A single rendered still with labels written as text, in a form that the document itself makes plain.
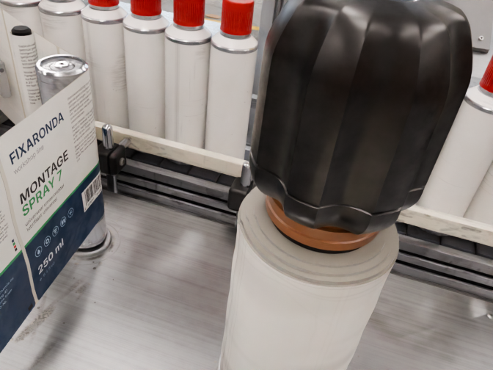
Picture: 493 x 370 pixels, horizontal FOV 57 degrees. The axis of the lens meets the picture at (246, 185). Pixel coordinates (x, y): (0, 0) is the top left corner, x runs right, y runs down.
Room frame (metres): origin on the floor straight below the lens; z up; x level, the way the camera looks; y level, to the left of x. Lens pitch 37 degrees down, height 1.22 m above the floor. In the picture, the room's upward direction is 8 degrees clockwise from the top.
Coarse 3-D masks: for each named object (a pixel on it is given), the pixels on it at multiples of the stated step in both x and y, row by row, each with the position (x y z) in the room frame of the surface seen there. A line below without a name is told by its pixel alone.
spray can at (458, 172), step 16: (464, 96) 0.42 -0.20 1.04; (480, 96) 0.41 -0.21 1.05; (464, 112) 0.41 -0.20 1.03; (480, 112) 0.40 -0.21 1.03; (464, 128) 0.41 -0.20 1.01; (480, 128) 0.40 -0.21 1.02; (448, 144) 0.41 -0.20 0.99; (464, 144) 0.40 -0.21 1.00; (480, 144) 0.40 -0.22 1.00; (448, 160) 0.41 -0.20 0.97; (464, 160) 0.40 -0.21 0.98; (480, 160) 0.40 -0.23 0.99; (432, 176) 0.42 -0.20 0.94; (448, 176) 0.40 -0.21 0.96; (464, 176) 0.40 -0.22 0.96; (480, 176) 0.40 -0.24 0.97; (432, 192) 0.41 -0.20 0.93; (448, 192) 0.40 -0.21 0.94; (464, 192) 0.40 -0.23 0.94; (432, 208) 0.40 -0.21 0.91; (448, 208) 0.40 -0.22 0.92; (464, 208) 0.40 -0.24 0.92
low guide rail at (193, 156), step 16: (96, 128) 0.47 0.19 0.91; (112, 128) 0.47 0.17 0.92; (144, 144) 0.46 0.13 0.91; (160, 144) 0.46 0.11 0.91; (176, 144) 0.46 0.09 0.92; (176, 160) 0.45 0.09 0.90; (192, 160) 0.45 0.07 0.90; (208, 160) 0.44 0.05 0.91; (224, 160) 0.44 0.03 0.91; (240, 160) 0.44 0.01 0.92; (240, 176) 0.43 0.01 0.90; (416, 208) 0.39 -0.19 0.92; (416, 224) 0.39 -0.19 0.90; (432, 224) 0.39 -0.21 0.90; (448, 224) 0.38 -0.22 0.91; (464, 224) 0.38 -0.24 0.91; (480, 224) 0.38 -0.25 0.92; (480, 240) 0.37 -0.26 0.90
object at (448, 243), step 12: (132, 156) 0.47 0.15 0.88; (144, 156) 0.47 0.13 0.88; (156, 156) 0.48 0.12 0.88; (168, 168) 0.46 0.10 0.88; (180, 168) 0.46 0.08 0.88; (192, 168) 0.46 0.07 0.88; (204, 168) 0.46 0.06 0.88; (216, 180) 0.45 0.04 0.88; (228, 180) 0.45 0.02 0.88; (396, 228) 0.40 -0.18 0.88; (408, 228) 0.40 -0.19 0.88; (420, 228) 0.40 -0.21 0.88; (432, 240) 0.39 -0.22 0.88; (444, 240) 0.39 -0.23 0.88; (456, 240) 0.39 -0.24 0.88; (468, 240) 0.39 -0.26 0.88; (468, 252) 0.38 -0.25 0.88; (480, 252) 0.38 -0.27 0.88; (492, 252) 0.38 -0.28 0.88
